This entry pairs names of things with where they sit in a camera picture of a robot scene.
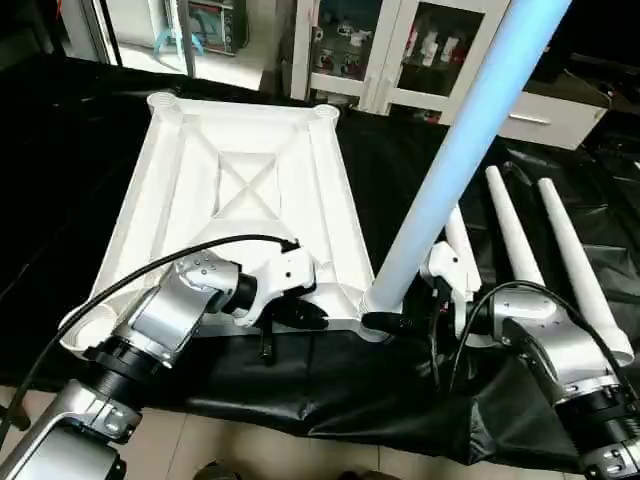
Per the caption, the colourful background box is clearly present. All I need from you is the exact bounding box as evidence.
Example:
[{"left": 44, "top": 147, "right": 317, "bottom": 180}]
[{"left": 155, "top": 0, "right": 250, "bottom": 57}]

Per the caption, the black work surface mat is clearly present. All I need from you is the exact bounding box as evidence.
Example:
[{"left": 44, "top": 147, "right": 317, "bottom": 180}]
[{"left": 0, "top": 52, "right": 640, "bottom": 471}]

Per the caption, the white plastic table leg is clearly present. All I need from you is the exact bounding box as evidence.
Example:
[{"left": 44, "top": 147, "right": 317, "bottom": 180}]
[
  {"left": 444, "top": 205, "right": 483, "bottom": 301},
  {"left": 361, "top": 0, "right": 573, "bottom": 320},
  {"left": 485, "top": 165, "right": 547, "bottom": 291},
  {"left": 537, "top": 177, "right": 636, "bottom": 364}
]

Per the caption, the white plastic table top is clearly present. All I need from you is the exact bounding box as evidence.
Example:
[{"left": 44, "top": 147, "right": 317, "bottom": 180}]
[{"left": 60, "top": 92, "right": 393, "bottom": 353}]

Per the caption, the black vertical pole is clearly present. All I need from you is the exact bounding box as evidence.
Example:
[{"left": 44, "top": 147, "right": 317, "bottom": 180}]
[{"left": 88, "top": 0, "right": 124, "bottom": 67}]

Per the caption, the white glass door cabinet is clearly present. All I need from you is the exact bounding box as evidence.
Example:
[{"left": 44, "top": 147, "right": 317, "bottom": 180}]
[{"left": 290, "top": 0, "right": 513, "bottom": 123}]

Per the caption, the white drawer unit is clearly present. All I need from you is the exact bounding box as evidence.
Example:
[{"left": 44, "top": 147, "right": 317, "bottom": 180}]
[{"left": 495, "top": 88, "right": 607, "bottom": 151}]

